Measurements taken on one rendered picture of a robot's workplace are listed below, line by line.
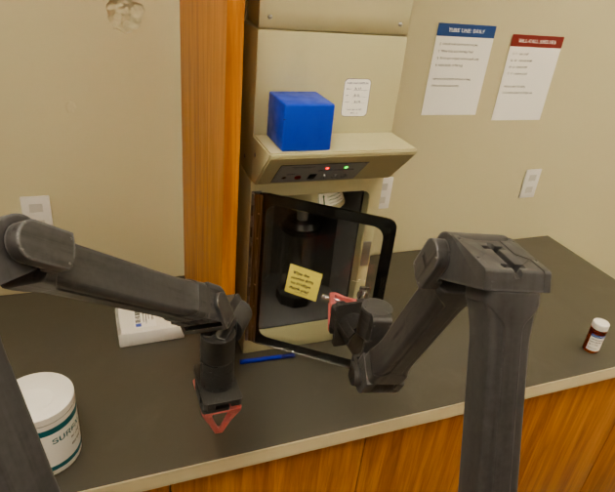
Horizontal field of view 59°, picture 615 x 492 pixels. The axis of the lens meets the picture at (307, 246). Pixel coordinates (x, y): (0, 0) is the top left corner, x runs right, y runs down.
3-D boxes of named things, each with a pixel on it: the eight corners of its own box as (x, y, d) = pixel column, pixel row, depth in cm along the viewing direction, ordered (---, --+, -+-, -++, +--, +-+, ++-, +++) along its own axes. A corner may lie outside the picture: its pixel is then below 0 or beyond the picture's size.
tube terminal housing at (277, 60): (220, 299, 157) (225, 12, 120) (323, 285, 168) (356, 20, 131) (241, 353, 137) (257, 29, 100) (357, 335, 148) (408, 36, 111)
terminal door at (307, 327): (249, 339, 134) (257, 190, 115) (369, 372, 128) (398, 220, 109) (247, 341, 134) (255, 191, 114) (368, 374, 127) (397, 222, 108)
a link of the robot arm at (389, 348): (441, 266, 60) (528, 270, 62) (430, 225, 64) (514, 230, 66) (346, 397, 95) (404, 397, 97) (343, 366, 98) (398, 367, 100)
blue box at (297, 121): (266, 135, 110) (268, 90, 106) (311, 134, 113) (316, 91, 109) (281, 151, 102) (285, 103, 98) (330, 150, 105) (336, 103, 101)
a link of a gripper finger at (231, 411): (230, 408, 101) (232, 370, 96) (240, 437, 95) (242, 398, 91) (194, 416, 98) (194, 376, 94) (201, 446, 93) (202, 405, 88)
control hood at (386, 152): (250, 181, 114) (252, 134, 110) (385, 174, 126) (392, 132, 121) (266, 203, 105) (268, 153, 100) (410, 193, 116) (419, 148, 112)
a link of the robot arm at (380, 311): (351, 390, 94) (399, 390, 95) (364, 337, 88) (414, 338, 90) (338, 347, 104) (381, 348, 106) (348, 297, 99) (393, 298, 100)
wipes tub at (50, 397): (12, 433, 109) (-2, 377, 102) (81, 420, 114) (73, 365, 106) (5, 488, 98) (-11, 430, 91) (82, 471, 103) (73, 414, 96)
